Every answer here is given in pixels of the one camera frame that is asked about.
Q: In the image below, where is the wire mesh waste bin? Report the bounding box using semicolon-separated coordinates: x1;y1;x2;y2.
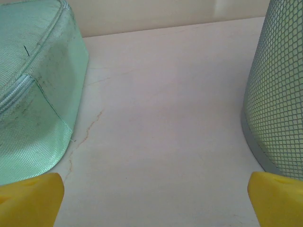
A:
241;0;303;183

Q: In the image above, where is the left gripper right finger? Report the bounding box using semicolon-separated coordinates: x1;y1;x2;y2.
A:
247;171;303;227

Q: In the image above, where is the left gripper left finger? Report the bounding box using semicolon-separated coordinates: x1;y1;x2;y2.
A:
0;172;65;227

